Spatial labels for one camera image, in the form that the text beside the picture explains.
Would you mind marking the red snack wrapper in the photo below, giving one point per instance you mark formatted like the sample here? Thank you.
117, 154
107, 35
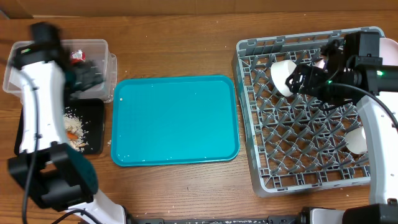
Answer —
77, 56

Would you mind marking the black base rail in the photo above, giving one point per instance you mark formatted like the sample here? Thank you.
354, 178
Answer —
273, 219

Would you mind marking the clear plastic bin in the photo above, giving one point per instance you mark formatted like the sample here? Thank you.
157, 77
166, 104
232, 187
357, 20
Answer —
95, 50

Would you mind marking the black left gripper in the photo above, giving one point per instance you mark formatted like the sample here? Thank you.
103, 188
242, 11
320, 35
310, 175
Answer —
91, 76

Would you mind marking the white bowl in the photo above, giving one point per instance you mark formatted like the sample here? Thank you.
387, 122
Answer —
280, 71

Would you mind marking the pile of rice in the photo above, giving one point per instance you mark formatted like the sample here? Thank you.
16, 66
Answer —
74, 125

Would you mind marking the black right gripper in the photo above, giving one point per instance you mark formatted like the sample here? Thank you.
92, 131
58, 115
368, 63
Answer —
313, 78

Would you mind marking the pink bowl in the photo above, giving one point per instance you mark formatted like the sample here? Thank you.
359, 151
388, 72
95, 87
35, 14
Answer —
321, 64

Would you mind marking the grey dishwasher rack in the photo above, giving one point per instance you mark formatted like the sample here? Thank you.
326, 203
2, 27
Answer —
295, 143

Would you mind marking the white cup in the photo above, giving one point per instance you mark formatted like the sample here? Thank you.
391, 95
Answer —
356, 141

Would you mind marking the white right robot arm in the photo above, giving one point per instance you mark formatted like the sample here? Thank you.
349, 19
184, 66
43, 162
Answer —
361, 69

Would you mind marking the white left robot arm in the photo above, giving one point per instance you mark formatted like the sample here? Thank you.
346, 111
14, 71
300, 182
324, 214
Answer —
51, 173

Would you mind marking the teal plastic tray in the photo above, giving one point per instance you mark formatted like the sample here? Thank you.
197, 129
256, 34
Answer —
178, 120

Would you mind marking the orange carrot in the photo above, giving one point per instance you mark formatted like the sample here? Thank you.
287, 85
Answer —
72, 136

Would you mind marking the black plastic tray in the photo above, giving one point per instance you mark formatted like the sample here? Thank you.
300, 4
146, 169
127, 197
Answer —
93, 124

